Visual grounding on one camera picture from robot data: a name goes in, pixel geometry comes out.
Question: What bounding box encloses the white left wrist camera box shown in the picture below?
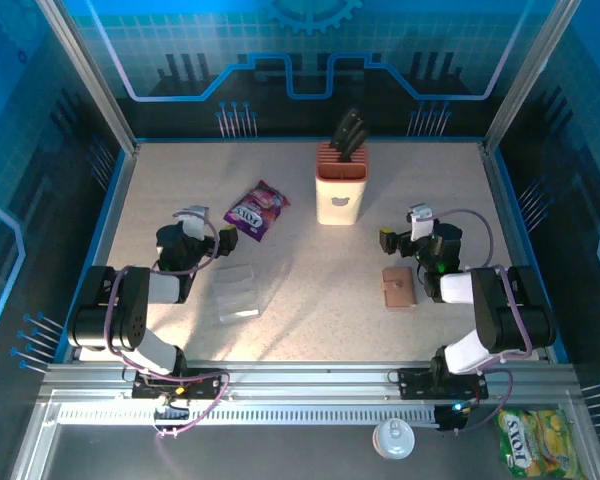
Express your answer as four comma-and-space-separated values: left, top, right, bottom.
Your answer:
178, 204, 211, 241

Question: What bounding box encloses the black handled knife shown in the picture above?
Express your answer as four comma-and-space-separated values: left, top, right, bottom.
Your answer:
337, 128, 371, 165
328, 107, 360, 151
333, 117, 366, 159

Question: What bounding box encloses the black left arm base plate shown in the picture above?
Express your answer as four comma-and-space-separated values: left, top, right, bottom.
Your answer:
131, 367, 230, 401

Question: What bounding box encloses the aluminium frame post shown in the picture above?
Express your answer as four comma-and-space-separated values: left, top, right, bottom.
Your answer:
34, 0, 140, 156
481, 0, 585, 151

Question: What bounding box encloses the aluminium side rail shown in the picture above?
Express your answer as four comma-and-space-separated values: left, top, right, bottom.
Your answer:
69, 142, 141, 364
481, 142, 552, 364

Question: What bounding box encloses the purple candy bag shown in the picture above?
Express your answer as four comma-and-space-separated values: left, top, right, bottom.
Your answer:
222, 179, 291, 243

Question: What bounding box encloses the yellow green candy bag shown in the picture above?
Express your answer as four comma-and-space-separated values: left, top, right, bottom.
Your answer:
493, 407, 582, 480

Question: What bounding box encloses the slotted white cable duct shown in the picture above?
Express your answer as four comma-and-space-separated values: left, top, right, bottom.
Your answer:
54, 403, 440, 428

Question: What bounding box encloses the aluminium front frame rail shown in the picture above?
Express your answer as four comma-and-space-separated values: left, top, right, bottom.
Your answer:
38, 360, 581, 401

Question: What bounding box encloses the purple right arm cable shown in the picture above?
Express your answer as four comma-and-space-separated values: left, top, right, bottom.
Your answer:
429, 207, 536, 436

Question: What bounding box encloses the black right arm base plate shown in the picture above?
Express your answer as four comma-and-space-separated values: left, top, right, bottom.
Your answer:
397, 367, 490, 401

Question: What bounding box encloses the brown leather card holder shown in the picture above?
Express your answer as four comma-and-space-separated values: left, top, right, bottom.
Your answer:
381, 266, 418, 310

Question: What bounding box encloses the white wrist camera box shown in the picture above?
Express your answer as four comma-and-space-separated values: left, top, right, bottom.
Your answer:
178, 204, 211, 241
406, 203, 437, 242

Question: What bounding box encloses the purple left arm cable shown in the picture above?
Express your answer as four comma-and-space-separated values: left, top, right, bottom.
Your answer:
102, 208, 231, 441

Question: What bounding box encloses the cream knife block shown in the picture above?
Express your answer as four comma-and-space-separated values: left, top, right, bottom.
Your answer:
314, 141, 371, 227

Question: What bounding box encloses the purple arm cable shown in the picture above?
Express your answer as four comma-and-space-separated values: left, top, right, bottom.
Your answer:
102, 208, 231, 441
429, 207, 536, 436

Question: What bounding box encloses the black controller box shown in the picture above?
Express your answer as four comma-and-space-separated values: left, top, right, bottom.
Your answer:
434, 402, 474, 435

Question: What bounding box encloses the white tin can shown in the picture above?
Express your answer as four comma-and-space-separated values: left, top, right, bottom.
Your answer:
371, 418, 417, 461

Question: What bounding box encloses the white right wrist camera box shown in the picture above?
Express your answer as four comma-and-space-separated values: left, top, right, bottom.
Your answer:
406, 203, 437, 242

